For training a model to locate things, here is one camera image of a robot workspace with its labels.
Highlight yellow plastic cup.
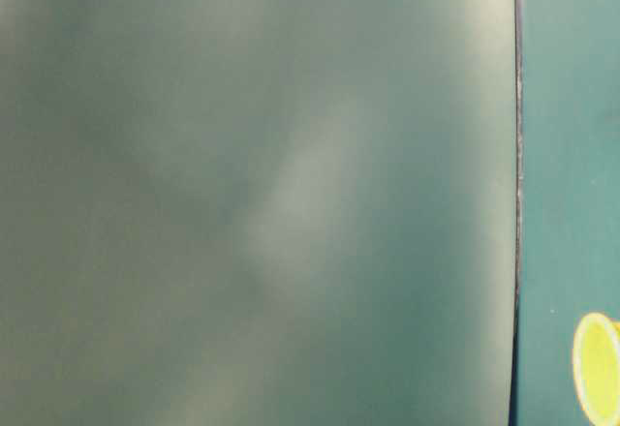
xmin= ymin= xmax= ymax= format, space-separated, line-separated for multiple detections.
xmin=572 ymin=313 xmax=619 ymax=425

